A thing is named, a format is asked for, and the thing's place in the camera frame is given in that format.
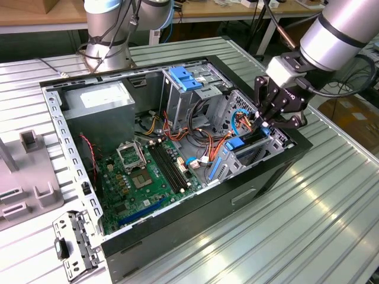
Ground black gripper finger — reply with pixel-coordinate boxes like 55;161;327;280
265;111;309;130
253;75;290;122

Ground red yellow power wire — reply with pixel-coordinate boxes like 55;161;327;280
236;112;265;133

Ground hard disk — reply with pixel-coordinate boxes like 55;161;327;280
208;125;272;182

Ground grey metal disk bay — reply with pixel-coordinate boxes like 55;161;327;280
207;88;297;187

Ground flat cardboard box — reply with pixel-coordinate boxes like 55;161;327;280
318;94;379;151

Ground blue plastic drive latch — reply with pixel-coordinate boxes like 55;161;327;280
169;66;202;92

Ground grey optical drive cage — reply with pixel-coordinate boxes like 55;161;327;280
161;63;235;134

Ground wooden desk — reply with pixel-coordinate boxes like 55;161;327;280
0;0;325;57

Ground small white box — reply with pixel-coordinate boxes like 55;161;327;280
240;0;280;9

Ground black RAM slot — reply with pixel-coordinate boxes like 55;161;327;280
147;143;183;195
154;141;190;192
151;142;186;193
158;140;192;190

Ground black PC case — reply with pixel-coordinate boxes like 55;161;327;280
39;54;314;284

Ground metal socket cover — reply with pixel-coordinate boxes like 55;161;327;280
115;140;148;174

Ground CPU socket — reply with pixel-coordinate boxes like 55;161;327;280
130;168;155;190

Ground green motherboard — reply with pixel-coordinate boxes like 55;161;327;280
96;138;204;236

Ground grey power supply unit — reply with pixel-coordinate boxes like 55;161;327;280
60;81;136;151

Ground blue expansion slot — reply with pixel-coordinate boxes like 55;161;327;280
117;197;166;228

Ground grey parts rack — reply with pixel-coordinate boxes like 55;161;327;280
0;129;66;233

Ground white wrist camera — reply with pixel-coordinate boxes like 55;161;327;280
265;55;302;88

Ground black camera cable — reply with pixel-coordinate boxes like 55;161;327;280
296;54;377;99

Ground blue data wire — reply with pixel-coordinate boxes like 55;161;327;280
185;109;252;170

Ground orange black wire bundle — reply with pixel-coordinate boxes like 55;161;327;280
161;99;237;163

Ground yellow black power wires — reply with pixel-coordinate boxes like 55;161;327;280
134;111;162;137

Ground red black fan wire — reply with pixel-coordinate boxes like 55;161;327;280
79;133;103;186

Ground black cable metal plug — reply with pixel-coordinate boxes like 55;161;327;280
35;56;70;79

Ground metal hinged rear bracket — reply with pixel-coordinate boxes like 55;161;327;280
52;209;105;282

